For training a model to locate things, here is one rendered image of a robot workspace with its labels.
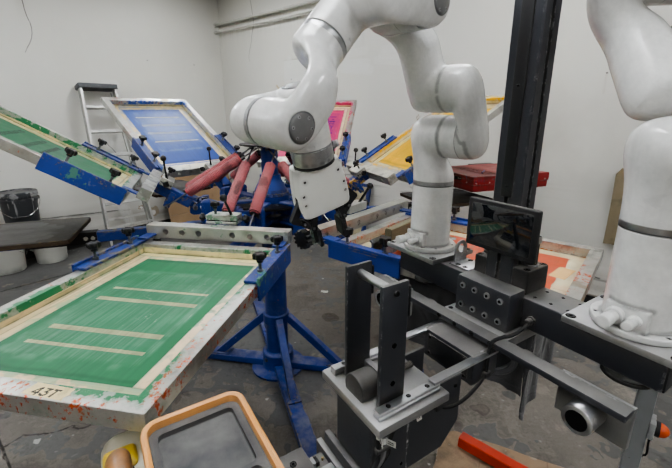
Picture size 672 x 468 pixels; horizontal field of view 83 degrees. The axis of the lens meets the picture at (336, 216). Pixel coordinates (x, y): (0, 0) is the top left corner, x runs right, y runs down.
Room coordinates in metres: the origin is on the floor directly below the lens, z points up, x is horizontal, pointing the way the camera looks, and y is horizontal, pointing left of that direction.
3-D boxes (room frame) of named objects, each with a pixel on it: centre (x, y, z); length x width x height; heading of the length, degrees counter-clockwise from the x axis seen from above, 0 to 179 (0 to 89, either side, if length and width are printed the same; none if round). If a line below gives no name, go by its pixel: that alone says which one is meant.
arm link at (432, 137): (0.90, -0.24, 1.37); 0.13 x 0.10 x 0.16; 42
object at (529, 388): (1.12, -0.69, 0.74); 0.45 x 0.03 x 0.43; 140
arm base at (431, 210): (0.90, -0.22, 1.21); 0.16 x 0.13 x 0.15; 123
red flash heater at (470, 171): (2.47, -0.99, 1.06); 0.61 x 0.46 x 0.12; 110
